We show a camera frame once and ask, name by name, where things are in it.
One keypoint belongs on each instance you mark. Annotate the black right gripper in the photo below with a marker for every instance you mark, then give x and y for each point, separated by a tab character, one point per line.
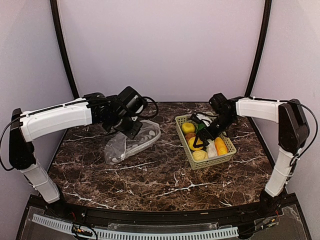
204	131

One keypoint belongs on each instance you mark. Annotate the right black frame post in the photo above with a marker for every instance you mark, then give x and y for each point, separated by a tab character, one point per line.
259	47

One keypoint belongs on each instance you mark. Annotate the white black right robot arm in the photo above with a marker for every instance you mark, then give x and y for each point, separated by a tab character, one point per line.
293	131

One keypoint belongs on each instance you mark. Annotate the beige plastic basket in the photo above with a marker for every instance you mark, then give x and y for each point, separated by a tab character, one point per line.
179	120

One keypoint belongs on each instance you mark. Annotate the yellow lemon toy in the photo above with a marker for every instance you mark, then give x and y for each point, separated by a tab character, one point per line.
195	144

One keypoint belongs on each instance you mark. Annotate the pale yellow bread toy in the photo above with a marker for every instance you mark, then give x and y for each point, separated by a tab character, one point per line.
199	155

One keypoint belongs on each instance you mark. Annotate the green bok choy toy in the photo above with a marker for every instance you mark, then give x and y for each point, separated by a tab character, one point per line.
210	149

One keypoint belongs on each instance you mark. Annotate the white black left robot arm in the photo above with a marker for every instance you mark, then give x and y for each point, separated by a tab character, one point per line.
25	127

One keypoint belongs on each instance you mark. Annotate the clear zip top bag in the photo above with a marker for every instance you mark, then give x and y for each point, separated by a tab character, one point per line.
120	147

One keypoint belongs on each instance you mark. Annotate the grey slotted cable duct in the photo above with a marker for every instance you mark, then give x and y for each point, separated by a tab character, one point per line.
117	231

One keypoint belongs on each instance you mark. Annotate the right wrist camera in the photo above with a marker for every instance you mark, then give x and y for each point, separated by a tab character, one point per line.
201	118

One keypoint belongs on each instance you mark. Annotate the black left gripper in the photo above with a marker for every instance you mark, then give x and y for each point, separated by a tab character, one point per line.
132	132

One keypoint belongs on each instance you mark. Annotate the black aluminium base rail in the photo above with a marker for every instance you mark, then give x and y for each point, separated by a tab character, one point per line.
235	215

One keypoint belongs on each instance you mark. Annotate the brown potato toy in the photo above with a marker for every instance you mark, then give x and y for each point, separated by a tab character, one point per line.
190	135

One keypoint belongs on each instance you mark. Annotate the yellow round bun toy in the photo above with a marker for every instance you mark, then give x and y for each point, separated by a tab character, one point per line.
187	128

